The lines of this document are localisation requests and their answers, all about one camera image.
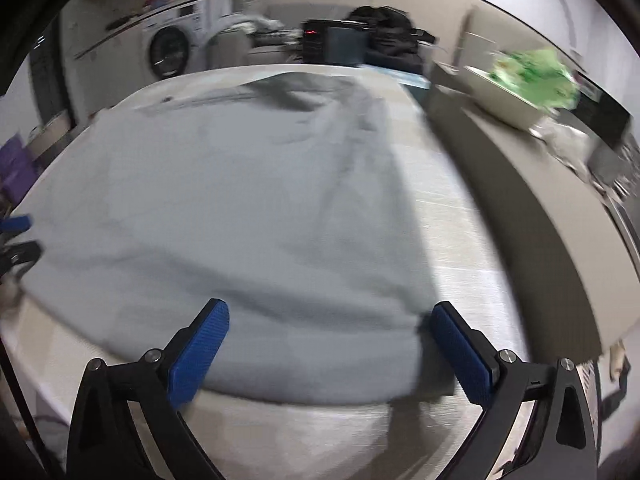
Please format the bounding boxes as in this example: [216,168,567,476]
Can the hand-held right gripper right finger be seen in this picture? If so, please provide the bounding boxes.
[430,302,599,480]

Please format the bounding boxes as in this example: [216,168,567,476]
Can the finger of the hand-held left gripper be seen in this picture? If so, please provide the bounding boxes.
[0,214,34,235]
[0,240,45,277]

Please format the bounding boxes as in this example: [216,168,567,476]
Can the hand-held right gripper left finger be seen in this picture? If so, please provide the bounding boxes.
[66,298,231,480]

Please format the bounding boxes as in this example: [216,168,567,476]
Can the grey garment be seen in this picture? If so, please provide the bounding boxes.
[20,72,441,406]

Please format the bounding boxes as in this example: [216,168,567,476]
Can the grey white clothes pile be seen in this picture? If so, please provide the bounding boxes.
[220,12,301,43]

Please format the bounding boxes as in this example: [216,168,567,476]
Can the purple box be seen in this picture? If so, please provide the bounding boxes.
[0,135,38,196]

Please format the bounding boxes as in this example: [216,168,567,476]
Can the cardboard box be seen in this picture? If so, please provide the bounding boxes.
[27,110,81,161]

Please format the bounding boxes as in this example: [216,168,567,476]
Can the beige cabinet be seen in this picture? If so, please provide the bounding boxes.
[425,60,640,361]

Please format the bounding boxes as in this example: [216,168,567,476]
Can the white washing machine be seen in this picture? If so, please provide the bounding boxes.
[140,2,208,81]

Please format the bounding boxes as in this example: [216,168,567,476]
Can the white bin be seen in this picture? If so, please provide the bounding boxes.
[462,65,546,131]

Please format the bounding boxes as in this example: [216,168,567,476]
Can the black screen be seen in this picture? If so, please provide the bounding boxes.
[570,72,633,148]

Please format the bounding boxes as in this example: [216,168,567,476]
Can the black bag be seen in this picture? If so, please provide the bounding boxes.
[347,6,427,76]

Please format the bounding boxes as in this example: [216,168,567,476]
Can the black appliance with red display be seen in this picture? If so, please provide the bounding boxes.
[302,19,368,67]

